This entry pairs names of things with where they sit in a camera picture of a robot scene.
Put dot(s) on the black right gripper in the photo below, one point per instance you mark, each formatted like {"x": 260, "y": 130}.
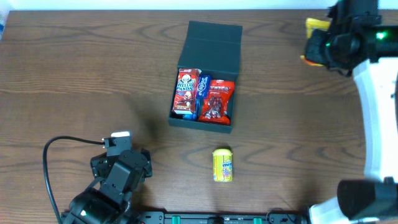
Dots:
{"x": 314, "y": 48}

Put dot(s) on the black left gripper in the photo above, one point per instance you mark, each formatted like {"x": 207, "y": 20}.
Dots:
{"x": 100, "y": 163}

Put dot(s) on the yellow snack packet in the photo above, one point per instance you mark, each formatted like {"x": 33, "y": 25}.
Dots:
{"x": 311, "y": 24}

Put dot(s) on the blue Oreo cookie pack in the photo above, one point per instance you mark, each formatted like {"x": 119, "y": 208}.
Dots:
{"x": 194, "y": 116}

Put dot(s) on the red cookie carton box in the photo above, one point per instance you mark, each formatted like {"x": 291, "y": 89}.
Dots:
{"x": 186, "y": 91}

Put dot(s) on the yellow Mentos gum bottle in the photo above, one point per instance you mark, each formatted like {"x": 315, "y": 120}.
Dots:
{"x": 222, "y": 165}

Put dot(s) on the red Hacks candy bag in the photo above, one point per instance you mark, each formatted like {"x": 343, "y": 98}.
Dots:
{"x": 215, "y": 107}

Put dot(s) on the blue Eclipse mints box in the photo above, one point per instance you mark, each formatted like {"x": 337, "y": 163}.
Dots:
{"x": 203, "y": 86}

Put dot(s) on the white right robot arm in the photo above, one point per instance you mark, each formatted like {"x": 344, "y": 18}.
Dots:
{"x": 354, "y": 42}

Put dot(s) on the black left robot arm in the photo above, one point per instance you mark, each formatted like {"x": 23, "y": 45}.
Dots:
{"x": 108, "y": 200}

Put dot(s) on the dark green open box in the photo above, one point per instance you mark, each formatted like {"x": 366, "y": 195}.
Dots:
{"x": 215, "y": 49}

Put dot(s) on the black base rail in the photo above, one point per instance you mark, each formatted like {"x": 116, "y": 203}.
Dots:
{"x": 272, "y": 217}

